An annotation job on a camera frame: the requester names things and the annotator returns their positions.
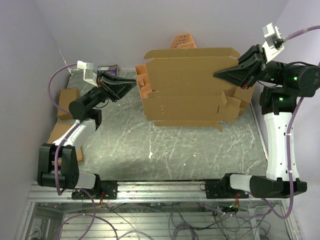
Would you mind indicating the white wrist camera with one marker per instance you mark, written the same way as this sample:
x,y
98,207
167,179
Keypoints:
x,y
89,75
273,44

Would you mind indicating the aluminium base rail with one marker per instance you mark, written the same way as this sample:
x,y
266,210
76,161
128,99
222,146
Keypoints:
x,y
130,192

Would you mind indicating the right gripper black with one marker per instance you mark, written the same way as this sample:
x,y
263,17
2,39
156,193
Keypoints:
x,y
245,75

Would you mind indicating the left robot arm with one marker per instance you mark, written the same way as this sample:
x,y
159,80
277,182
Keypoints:
x,y
57,162

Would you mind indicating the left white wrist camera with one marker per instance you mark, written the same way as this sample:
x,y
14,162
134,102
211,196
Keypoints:
x,y
89,75

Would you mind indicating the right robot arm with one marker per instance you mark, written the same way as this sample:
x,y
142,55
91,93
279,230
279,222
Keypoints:
x,y
292,81

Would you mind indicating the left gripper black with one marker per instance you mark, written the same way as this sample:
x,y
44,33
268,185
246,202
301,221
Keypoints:
x,y
115,91

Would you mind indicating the peach plastic file organizer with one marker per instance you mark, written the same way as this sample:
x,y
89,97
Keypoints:
x,y
146,74

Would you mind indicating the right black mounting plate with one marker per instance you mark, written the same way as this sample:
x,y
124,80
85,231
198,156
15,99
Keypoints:
x,y
219,190

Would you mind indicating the purple book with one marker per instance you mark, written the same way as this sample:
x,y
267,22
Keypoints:
x,y
109,69

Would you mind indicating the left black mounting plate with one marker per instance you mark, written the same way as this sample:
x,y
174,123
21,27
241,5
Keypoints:
x,y
105,190

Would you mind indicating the black mounting plate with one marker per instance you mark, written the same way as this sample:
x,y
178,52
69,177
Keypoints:
x,y
105,190
219,190

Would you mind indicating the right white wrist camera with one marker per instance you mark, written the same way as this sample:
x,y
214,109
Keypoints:
x,y
273,44

